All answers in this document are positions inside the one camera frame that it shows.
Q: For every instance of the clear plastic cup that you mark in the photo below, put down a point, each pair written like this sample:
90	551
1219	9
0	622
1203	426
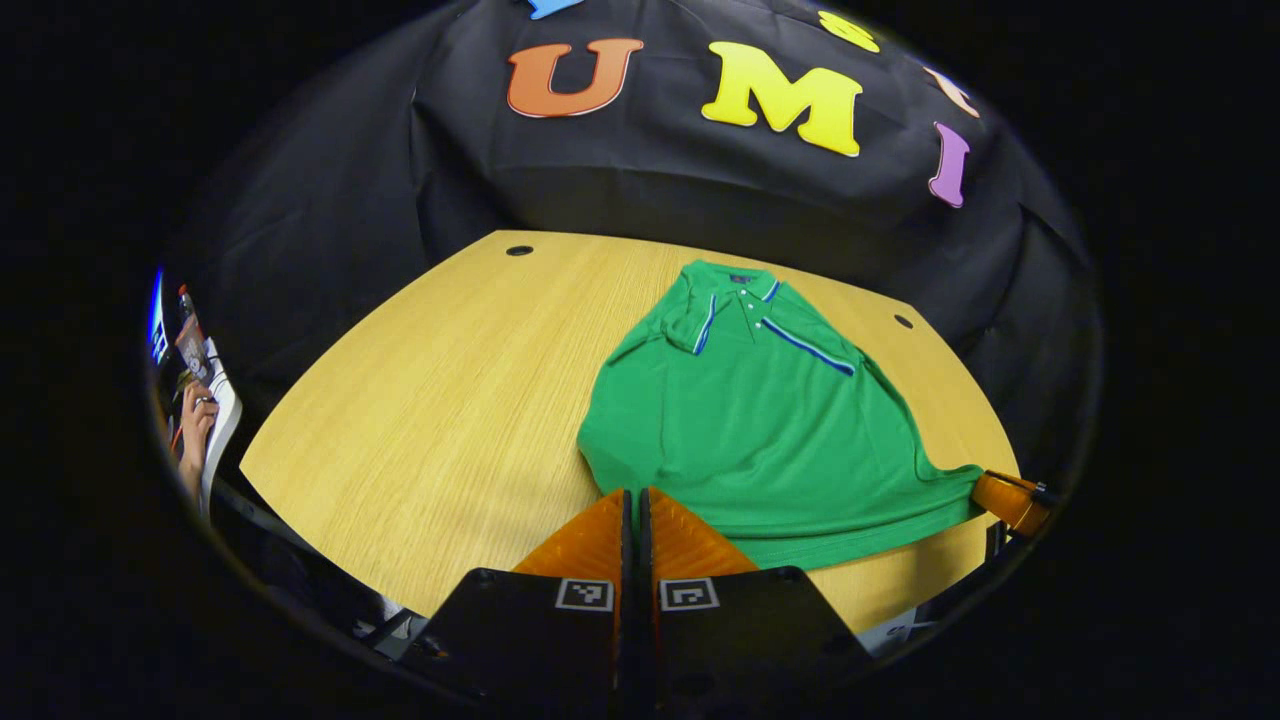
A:
192	350

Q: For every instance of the white side desk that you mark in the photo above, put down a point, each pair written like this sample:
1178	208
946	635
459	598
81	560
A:
228	410

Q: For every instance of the black backdrop cloth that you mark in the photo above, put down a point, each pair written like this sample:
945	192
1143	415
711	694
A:
400	180

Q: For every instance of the computer monitor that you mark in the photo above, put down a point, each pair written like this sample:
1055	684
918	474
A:
157	320

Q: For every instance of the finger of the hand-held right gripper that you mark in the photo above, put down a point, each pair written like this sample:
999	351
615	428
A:
1010	500

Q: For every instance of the green T-shirt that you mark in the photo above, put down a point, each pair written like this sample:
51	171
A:
760	440

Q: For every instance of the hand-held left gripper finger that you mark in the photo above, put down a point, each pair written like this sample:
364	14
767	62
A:
645	560
626	560

